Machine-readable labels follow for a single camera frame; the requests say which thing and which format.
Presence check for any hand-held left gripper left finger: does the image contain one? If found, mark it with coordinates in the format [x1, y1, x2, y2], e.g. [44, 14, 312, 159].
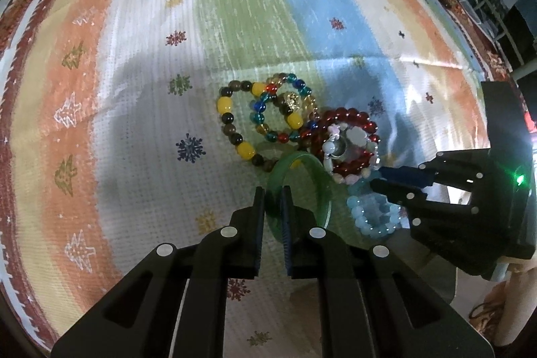
[50, 187, 266, 358]

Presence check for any yellow and brown bead bracelet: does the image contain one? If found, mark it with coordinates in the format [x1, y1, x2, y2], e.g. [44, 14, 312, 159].
[216, 79, 305, 172]

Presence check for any dark red bead bracelet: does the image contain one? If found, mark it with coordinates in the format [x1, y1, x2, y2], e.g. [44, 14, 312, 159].
[309, 107, 381, 178]

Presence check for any light blue bead bracelet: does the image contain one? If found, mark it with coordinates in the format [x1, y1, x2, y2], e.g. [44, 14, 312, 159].
[346, 177, 406, 238]

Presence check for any pastel flower bead bracelet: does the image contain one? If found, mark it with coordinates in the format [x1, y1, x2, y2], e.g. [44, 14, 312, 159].
[321, 122, 382, 185]

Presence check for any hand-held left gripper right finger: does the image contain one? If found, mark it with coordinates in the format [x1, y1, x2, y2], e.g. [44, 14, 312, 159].
[281, 185, 496, 358]

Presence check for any dark metal rack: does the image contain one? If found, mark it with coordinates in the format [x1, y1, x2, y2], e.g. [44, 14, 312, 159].
[440, 0, 537, 79]

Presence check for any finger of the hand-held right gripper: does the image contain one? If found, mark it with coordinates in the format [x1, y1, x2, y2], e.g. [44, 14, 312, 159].
[378, 148, 513, 191]
[370, 178, 504, 279]

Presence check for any striped patterned rug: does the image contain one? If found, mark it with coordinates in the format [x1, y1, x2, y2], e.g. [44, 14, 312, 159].
[0, 0, 521, 358]

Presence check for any multicolour glass bead bracelet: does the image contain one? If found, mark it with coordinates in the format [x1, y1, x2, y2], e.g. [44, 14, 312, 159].
[248, 73, 322, 145]

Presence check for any green jade bangle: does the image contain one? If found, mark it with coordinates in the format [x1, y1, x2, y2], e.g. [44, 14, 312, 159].
[266, 152, 335, 246]

